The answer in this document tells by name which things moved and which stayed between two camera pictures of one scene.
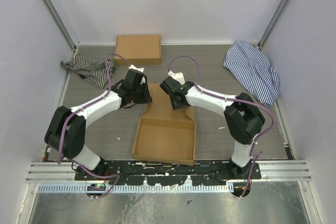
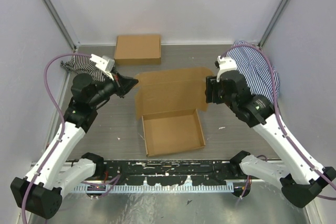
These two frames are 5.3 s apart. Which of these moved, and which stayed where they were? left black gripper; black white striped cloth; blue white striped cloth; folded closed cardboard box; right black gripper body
Moved: right black gripper body; left black gripper
Stayed: folded closed cardboard box; black white striped cloth; blue white striped cloth
